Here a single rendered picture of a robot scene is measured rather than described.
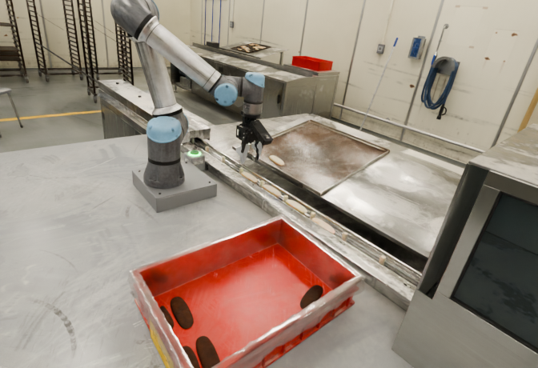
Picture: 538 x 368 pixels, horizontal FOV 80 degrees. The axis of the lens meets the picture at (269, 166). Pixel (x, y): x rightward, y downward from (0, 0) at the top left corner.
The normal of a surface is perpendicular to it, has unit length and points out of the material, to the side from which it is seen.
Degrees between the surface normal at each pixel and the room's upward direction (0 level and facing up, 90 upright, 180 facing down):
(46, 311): 0
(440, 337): 90
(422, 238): 10
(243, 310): 0
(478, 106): 90
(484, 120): 90
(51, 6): 90
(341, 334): 0
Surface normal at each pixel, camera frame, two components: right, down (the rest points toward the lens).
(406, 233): -0.02, -0.85
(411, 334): -0.73, 0.21
